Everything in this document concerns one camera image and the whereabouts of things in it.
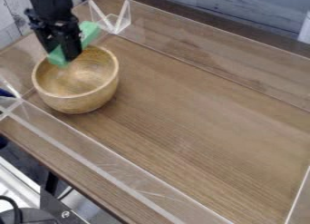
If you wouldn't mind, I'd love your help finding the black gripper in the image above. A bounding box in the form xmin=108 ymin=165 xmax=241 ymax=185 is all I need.
xmin=24 ymin=0 xmax=83 ymax=62

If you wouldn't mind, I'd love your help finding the green rectangular block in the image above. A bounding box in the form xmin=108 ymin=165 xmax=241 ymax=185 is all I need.
xmin=47 ymin=21 xmax=100 ymax=67

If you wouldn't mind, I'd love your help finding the light wooden bowl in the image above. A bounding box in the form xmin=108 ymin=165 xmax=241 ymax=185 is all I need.
xmin=32 ymin=45 xmax=120 ymax=114

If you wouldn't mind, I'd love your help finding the black table leg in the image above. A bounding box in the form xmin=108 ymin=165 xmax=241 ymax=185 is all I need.
xmin=46 ymin=172 xmax=59 ymax=195

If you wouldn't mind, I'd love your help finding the clear acrylic corner bracket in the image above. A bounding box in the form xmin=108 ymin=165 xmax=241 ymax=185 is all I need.
xmin=87 ymin=0 xmax=131 ymax=34

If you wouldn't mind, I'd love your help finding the clear acrylic tray wall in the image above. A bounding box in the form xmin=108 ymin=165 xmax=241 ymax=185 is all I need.
xmin=0 ymin=0 xmax=310 ymax=224

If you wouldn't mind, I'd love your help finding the black metal bracket with screw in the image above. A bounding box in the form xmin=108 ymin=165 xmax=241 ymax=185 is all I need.
xmin=40 ymin=190 xmax=90 ymax=224

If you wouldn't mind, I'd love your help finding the black cable lower left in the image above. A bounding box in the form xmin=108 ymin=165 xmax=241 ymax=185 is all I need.
xmin=0 ymin=195 xmax=24 ymax=224

